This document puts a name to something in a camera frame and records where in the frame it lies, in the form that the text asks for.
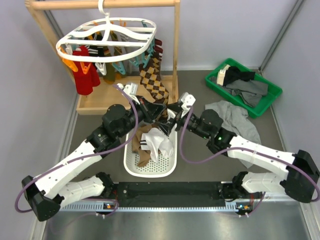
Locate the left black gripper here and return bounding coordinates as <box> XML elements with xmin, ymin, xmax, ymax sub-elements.
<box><xmin>117</xmin><ymin>95</ymin><xmax>167</xmax><ymax>139</ymax></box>

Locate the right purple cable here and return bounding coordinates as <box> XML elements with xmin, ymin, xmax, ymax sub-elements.
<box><xmin>179</xmin><ymin>104</ymin><xmax>320</xmax><ymax>218</ymax></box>

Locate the olive striped sock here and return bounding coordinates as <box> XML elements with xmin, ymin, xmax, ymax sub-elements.
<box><xmin>103</xmin><ymin>47</ymin><xmax>123</xmax><ymax>85</ymax></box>

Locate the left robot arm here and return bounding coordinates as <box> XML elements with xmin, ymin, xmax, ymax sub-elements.
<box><xmin>21</xmin><ymin>96</ymin><xmax>166</xmax><ymax>222</ymax></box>

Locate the white perforated plastic basket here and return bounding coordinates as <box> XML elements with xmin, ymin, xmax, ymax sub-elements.
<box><xmin>123</xmin><ymin>126</ymin><xmax>178</xmax><ymax>178</ymax></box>

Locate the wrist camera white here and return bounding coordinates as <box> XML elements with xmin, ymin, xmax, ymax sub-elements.
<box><xmin>116</xmin><ymin>82</ymin><xmax>140</xmax><ymax>105</ymax></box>
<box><xmin>178</xmin><ymin>92</ymin><xmax>196</xmax><ymax>118</ymax></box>

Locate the white oval clip hanger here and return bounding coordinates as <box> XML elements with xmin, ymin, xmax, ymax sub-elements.
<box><xmin>55</xmin><ymin>0</ymin><xmax>157</xmax><ymax>63</ymax></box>

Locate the brown striped cuff sock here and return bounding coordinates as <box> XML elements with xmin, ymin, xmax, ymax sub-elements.
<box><xmin>154</xmin><ymin>38</ymin><xmax>163</xmax><ymax>58</ymax></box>

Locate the tan ribbed sock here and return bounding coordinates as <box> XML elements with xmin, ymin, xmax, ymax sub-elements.
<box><xmin>137</xmin><ymin>149</ymin><xmax>151</xmax><ymax>168</ymax></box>

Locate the red sock left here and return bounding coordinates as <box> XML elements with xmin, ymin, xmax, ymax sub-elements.
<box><xmin>72</xmin><ymin>61</ymin><xmax>101</xmax><ymax>96</ymax></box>

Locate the clothes pile in bin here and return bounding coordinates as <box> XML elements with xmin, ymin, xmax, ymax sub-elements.
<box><xmin>209</xmin><ymin>64</ymin><xmax>269</xmax><ymax>108</ymax></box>

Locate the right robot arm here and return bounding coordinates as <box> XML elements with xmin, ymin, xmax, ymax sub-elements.
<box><xmin>165</xmin><ymin>103</ymin><xmax>320</xmax><ymax>203</ymax></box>

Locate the black white striped sock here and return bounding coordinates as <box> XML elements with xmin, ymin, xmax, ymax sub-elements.
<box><xmin>85</xmin><ymin>33</ymin><xmax>105</xmax><ymax>57</ymax></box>

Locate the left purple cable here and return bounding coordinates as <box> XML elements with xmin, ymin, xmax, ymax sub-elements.
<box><xmin>14</xmin><ymin>84</ymin><xmax>140</xmax><ymax>214</ymax></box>

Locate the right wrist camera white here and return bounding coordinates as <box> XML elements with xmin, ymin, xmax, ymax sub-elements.
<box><xmin>178</xmin><ymin>92</ymin><xmax>196</xmax><ymax>118</ymax></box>

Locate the green plastic bin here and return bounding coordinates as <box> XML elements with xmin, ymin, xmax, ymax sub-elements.
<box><xmin>204</xmin><ymin>58</ymin><xmax>283</xmax><ymax>119</ymax></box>

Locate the grey cloth on table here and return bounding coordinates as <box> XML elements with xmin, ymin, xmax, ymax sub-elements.
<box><xmin>204</xmin><ymin>100</ymin><xmax>262</xmax><ymax>169</ymax></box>

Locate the purple cable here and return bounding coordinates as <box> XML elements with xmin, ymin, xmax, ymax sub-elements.
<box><xmin>14</xmin><ymin>84</ymin><xmax>140</xmax><ymax>214</ymax></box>
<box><xmin>179</xmin><ymin>104</ymin><xmax>320</xmax><ymax>218</ymax></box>

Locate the brown argyle sock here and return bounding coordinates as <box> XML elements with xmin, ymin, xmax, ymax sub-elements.
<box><xmin>139</xmin><ymin>55</ymin><xmax>170</xmax><ymax>105</ymax></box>

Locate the wooden drying rack frame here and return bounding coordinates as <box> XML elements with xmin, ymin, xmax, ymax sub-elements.
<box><xmin>25</xmin><ymin>0</ymin><xmax>180</xmax><ymax>115</ymax></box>

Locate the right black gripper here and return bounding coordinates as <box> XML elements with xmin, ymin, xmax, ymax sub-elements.
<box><xmin>155</xmin><ymin>102</ymin><xmax>211</xmax><ymax>140</ymax></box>

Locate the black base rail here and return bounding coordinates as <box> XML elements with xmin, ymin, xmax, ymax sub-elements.
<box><xmin>112</xmin><ymin>181</ymin><xmax>237</xmax><ymax>208</ymax></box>

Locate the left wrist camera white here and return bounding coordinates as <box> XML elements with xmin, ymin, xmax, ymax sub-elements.
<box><xmin>116</xmin><ymin>82</ymin><xmax>140</xmax><ymax>105</ymax></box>

